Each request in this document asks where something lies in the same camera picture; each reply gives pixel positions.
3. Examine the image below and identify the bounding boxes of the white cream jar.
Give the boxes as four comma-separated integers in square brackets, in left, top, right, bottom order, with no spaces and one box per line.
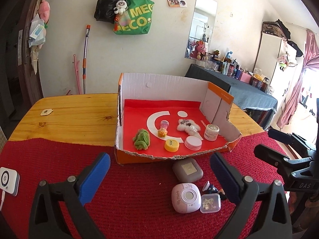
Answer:
[204,124,220,141]

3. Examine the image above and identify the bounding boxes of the white round compact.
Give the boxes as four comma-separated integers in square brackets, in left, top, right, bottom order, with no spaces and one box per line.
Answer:
[184,136,202,151]

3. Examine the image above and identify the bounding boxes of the green fuzzy scrunchie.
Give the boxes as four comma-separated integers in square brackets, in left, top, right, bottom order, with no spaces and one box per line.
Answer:
[132,129,150,150]

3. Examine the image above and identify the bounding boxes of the white fluffy plush keychain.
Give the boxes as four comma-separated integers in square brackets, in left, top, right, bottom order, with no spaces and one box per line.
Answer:
[177,119,201,136]

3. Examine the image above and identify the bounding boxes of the yellow round tin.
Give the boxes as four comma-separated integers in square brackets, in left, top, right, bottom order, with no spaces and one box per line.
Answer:
[164,139,179,153]

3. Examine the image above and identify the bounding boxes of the pink yellow figurine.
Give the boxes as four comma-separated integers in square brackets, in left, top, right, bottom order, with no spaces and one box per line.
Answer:
[157,120,169,138]

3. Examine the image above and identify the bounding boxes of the right hand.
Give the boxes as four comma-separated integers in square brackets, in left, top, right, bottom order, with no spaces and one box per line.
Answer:
[288,192,318,221]

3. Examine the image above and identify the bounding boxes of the red knitted cloth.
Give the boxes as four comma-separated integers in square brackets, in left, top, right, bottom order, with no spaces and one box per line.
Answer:
[0,130,297,239]

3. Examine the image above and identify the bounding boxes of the white power bank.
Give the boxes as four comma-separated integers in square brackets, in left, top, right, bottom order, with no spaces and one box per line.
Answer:
[0,167,20,196]

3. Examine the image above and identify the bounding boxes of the small clear plastic box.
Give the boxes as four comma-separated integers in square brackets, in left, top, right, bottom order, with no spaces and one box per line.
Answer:
[200,193,221,214]

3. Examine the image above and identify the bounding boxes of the blue covered side table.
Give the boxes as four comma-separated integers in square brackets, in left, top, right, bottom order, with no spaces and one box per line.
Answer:
[184,63,279,127]

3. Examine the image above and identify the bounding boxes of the dark blue figurine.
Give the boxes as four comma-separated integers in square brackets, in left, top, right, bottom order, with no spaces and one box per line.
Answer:
[202,181,227,201]

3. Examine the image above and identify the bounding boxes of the pink box on side table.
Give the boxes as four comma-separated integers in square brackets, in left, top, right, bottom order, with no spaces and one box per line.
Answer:
[239,72,252,84]

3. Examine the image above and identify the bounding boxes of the white wardrobe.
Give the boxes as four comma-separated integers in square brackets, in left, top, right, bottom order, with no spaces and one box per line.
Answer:
[255,32,303,107]

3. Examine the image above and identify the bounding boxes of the small beige sticker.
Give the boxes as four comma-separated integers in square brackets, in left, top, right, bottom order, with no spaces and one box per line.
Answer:
[40,109,53,116]

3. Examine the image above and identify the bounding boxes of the pink curtain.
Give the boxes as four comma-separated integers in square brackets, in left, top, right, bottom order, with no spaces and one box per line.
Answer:
[277,30,318,129]

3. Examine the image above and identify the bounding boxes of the pink round device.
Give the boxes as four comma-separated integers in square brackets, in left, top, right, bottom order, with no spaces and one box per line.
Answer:
[171,183,202,214]

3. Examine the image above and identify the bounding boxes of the grey earbud case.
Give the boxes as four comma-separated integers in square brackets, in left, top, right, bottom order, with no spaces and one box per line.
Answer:
[172,158,203,183]

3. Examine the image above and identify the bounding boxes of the brown wooden door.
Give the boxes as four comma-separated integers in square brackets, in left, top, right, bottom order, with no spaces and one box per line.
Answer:
[10,0,43,108]

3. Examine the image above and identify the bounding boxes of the leopard pattern bag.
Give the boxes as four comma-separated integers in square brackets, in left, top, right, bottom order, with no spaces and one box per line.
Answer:
[262,22,287,40]

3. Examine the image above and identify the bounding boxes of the orange cardboard box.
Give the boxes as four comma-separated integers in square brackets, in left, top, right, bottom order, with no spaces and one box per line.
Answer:
[115,73,242,164]

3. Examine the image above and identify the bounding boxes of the pink plush toy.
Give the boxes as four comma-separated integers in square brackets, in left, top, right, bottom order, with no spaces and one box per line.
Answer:
[190,40,206,61]

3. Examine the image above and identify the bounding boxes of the hanging packets on door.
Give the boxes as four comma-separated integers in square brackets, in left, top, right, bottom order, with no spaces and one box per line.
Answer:
[28,14,46,74]

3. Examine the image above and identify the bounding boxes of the black bag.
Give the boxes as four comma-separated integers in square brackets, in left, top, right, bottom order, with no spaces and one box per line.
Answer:
[94,0,119,24]

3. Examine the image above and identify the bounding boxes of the green tote bag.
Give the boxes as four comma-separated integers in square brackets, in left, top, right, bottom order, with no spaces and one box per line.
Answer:
[114,0,155,35]

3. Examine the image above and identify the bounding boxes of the pink plush on door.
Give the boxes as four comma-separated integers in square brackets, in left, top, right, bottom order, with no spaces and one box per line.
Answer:
[38,0,50,24]

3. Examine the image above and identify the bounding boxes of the white panda plush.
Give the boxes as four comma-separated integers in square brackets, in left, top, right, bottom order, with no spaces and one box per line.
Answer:
[114,0,128,15]

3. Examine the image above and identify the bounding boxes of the wall mirror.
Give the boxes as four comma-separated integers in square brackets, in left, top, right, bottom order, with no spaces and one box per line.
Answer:
[184,0,218,59]

